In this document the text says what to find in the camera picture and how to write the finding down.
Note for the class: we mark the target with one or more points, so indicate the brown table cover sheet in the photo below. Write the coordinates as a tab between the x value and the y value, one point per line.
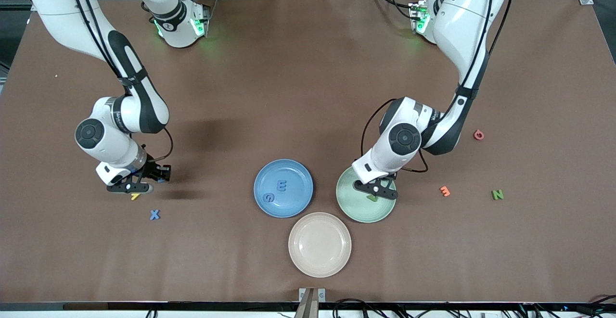
308	92

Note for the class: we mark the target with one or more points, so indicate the pink letter Q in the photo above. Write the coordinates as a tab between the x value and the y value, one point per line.
476	134

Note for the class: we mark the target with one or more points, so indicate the blue letter m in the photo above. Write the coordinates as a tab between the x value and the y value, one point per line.
282	186

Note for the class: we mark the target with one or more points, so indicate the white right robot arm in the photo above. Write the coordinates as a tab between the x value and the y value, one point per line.
62	10

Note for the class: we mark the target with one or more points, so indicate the orange letter E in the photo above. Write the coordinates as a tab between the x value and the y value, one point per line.
445	192

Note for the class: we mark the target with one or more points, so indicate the beige plate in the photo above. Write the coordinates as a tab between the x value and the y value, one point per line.
320	246

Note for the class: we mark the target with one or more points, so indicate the blue letter c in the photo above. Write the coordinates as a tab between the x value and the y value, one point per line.
266	197

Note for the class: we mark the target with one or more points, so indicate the blue plate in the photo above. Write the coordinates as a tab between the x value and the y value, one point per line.
293	205

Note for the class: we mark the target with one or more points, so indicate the blue letter x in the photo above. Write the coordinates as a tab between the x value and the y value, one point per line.
154	214

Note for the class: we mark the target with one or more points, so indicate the green letter N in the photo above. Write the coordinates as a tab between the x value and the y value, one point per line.
497	194

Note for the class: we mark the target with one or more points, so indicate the grey metal clamp bracket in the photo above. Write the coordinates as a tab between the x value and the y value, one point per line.
321	295

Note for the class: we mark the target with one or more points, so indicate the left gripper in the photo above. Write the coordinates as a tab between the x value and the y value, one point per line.
392	175

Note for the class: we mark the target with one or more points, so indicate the green plate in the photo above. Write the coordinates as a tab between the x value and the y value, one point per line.
365	214

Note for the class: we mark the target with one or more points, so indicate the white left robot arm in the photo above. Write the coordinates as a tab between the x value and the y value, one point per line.
462	19

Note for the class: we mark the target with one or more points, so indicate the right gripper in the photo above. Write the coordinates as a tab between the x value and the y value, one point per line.
151	169

